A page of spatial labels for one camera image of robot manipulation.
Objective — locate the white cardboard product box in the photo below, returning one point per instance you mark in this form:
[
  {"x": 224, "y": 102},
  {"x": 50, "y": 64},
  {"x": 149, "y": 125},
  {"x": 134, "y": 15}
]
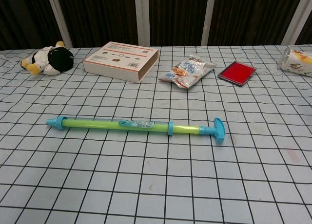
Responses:
[{"x": 117, "y": 58}]

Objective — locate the silver blue snack bag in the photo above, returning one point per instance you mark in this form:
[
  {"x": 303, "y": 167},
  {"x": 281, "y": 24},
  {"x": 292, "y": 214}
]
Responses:
[{"x": 186, "y": 70}]

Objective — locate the black white penguin plush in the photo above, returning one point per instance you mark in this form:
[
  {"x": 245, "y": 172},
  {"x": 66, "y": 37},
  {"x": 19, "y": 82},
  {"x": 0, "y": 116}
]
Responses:
[{"x": 57, "y": 59}]

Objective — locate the white patterned package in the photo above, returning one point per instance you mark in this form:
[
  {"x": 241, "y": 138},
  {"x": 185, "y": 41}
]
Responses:
[{"x": 295, "y": 62}]

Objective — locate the checkered light blue tablecloth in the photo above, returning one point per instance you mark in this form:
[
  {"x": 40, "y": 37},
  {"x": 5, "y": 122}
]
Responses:
[{"x": 156, "y": 175}]

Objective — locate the white metal frame post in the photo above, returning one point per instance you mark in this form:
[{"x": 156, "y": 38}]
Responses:
[
  {"x": 142, "y": 17},
  {"x": 209, "y": 17},
  {"x": 296, "y": 17},
  {"x": 59, "y": 19}
]

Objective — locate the clear blue water pump barrel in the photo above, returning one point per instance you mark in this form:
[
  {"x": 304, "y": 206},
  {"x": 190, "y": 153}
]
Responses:
[{"x": 87, "y": 123}]

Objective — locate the red ink stamp pad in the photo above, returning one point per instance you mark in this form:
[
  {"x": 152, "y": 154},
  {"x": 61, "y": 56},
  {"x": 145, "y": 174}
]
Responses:
[{"x": 237, "y": 72}]

